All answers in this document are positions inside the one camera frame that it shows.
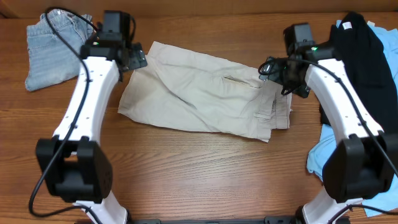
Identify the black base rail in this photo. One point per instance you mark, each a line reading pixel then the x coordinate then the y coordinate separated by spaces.
pixel 266 220

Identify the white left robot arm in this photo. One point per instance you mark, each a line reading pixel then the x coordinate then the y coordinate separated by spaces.
pixel 73 165

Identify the light blue t-shirt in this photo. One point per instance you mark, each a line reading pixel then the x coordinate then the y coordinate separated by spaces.
pixel 352 166

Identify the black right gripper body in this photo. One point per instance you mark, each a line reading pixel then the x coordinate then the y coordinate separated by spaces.
pixel 283 74

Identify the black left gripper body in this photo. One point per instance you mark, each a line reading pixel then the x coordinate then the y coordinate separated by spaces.
pixel 127 46

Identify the beige khaki shorts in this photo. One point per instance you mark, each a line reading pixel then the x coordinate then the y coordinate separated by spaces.
pixel 186 90

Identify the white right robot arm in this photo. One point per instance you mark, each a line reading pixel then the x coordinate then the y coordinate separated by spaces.
pixel 323 73

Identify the black garment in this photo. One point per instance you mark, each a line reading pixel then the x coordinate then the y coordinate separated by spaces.
pixel 366 67

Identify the folded light blue jeans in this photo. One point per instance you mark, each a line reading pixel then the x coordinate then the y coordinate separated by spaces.
pixel 50 61

